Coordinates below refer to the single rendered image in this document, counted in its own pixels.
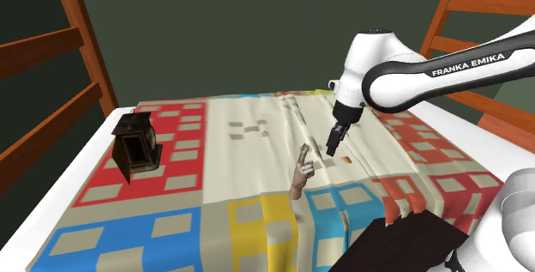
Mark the colourful patterned blanket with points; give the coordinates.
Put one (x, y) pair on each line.
(234, 166)

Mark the small orange object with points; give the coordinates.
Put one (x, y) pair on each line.
(346, 160)

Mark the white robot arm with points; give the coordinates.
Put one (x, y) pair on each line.
(376, 58)

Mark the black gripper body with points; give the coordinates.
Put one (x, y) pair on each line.
(347, 114)

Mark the beige hand figure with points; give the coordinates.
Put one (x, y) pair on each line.
(299, 175)

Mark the wooden bunk bed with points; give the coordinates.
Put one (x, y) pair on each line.
(46, 45)

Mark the dark robot stand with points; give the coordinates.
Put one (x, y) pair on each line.
(397, 246)

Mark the dark brown lantern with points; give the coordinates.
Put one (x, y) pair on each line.
(127, 125)

